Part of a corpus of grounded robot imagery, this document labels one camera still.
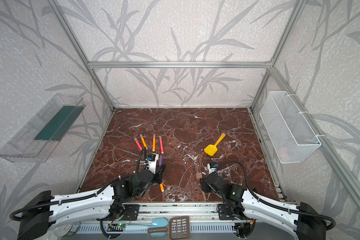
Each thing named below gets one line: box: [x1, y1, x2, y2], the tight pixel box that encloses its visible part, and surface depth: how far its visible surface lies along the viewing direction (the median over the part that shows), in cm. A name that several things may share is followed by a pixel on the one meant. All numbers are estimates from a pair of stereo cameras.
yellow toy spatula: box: [204, 133, 226, 157], surface depth 99 cm
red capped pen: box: [159, 136, 165, 154], surface depth 101 cm
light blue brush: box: [124, 217, 169, 237], surface depth 71 cm
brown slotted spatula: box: [169, 215, 190, 240], surface depth 71 cm
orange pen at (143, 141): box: [139, 134, 148, 150], surface depth 101 cm
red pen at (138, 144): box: [134, 137, 143, 151], surface depth 101 cm
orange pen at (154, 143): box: [152, 134, 156, 152], surface depth 101 cm
